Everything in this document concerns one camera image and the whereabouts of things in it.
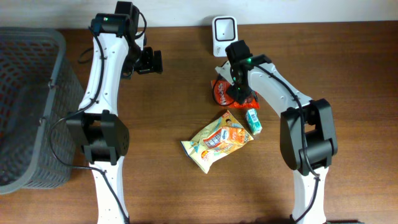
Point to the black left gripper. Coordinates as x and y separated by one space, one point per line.
157 61

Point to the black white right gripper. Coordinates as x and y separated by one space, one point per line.
240 93

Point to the red snack bag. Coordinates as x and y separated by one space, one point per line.
220 87

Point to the teal tissue pack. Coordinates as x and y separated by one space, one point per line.
253 121

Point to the yellow snack bag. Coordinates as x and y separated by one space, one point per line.
200 154

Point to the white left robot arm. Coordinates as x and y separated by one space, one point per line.
119 50

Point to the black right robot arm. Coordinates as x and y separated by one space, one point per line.
307 130

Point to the white barcode scanner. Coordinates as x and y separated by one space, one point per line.
224 32

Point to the grey plastic basket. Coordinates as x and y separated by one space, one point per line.
38 87

